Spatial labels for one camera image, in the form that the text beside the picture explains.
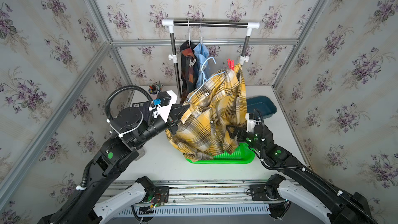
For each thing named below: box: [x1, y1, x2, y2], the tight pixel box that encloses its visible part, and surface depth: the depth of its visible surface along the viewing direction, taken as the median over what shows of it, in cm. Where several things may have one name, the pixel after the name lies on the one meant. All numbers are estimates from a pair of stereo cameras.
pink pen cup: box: [148, 88, 162, 100], surface depth 103 cm
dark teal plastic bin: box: [246, 95, 278, 119], surface depth 109 cm
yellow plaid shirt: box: [165, 64, 248, 162], surface depth 66 cm
